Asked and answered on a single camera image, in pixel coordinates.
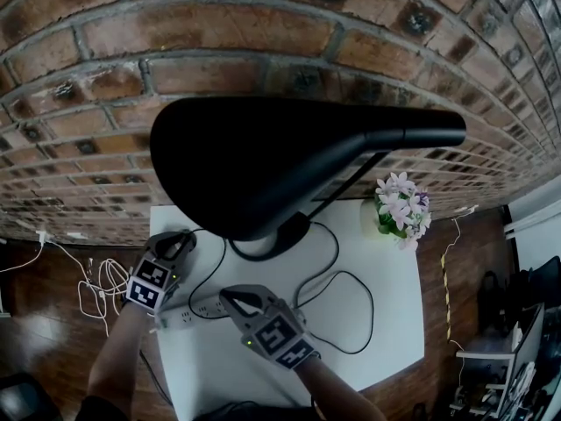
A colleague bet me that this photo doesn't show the black lamp power cord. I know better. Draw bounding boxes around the black lamp power cord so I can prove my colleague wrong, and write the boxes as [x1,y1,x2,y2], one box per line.
[188,221,376,354]

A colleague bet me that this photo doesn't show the pink flowers in white pot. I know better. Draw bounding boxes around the pink flowers in white pot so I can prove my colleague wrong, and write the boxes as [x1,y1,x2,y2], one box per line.
[361,171,433,252]

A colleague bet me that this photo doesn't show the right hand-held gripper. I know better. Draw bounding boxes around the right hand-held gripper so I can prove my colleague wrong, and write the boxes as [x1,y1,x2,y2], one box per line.
[219,283,317,372]

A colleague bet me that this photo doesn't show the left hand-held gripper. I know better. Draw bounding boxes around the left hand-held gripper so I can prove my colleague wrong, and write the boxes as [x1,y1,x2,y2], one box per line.
[125,231,197,316]

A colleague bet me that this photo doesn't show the black desk lamp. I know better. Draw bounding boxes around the black desk lamp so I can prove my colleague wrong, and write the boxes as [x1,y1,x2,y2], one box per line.
[148,96,468,262]

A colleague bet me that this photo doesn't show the person's black clothing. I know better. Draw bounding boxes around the person's black clothing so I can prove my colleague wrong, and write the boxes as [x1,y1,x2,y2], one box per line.
[78,392,395,421]

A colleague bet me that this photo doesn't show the thin white cable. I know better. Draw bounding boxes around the thin white cable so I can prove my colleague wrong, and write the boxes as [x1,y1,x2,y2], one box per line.
[440,208,479,411]

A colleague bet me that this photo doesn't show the person's left forearm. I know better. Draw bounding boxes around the person's left forearm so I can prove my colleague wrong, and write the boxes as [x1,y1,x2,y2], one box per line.
[85,307,155,411]

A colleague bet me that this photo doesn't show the yellow black hazard tape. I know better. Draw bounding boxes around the yellow black hazard tape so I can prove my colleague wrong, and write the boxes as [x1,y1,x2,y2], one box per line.
[440,254,452,339]

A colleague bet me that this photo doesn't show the white table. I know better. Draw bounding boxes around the white table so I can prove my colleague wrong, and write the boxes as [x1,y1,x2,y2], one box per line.
[148,197,426,411]

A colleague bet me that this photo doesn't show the black bag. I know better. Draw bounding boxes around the black bag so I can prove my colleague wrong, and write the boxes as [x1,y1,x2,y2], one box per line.
[479,269,514,324]

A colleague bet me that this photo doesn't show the person's right forearm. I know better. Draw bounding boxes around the person's right forearm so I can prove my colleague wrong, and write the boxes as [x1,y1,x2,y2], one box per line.
[291,353,389,421]

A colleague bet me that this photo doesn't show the long white floor cable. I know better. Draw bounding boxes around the long white floor cable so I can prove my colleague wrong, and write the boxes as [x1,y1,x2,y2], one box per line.
[76,234,132,337]

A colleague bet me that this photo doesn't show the white low rack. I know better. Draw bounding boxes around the white low rack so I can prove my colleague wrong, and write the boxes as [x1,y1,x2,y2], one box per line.
[455,304,547,421]

